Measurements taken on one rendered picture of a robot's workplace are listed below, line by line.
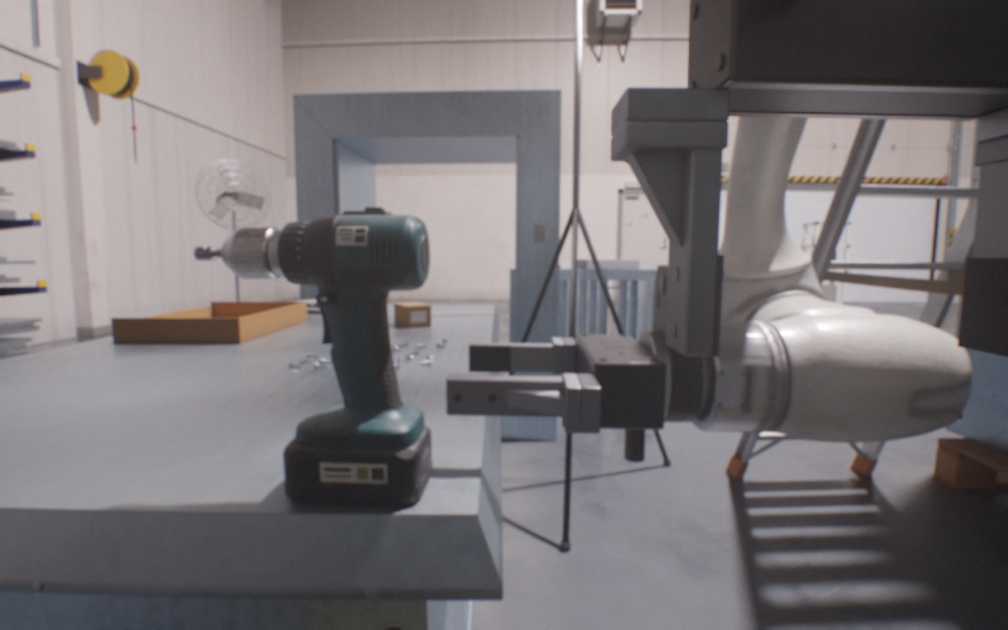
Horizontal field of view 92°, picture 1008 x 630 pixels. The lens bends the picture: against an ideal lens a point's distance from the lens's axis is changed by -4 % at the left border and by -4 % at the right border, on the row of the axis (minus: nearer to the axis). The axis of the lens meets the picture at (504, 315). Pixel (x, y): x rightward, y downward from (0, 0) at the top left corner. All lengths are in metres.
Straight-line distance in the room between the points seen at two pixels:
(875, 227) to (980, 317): 12.02
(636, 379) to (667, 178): 0.18
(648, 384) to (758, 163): 0.25
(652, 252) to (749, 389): 9.94
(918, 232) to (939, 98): 12.55
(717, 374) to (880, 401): 0.12
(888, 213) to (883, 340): 12.01
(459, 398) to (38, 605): 0.43
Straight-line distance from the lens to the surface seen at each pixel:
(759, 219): 0.56
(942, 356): 0.49
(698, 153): 0.21
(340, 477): 0.44
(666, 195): 0.21
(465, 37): 10.90
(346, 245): 0.40
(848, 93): 0.24
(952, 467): 2.55
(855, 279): 1.69
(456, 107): 2.38
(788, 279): 0.55
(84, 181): 6.92
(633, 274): 3.02
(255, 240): 0.45
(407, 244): 0.39
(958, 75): 0.25
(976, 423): 2.60
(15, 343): 5.06
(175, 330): 1.36
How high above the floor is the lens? 0.85
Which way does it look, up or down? 7 degrees down
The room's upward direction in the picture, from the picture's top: straight up
